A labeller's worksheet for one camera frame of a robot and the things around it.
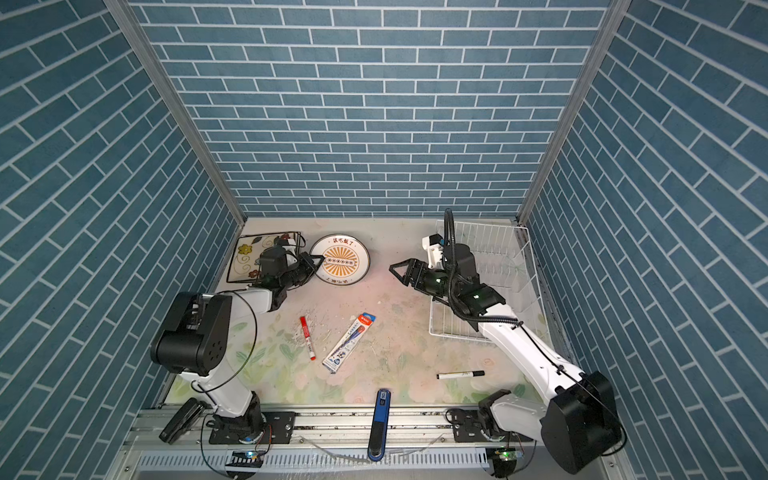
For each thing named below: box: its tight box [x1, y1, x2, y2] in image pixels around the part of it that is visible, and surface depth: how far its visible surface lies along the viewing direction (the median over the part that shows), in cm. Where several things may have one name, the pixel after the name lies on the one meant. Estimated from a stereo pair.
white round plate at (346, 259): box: [310, 233, 371, 286], surface depth 98 cm
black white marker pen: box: [436, 370, 485, 379], surface depth 84 cm
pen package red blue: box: [322, 312, 376, 374], surface depth 88 cm
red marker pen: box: [299, 316, 316, 361], surface depth 91 cm
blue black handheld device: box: [368, 389, 391, 462], surface depth 75 cm
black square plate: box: [226, 232, 301, 283], surface depth 107 cm
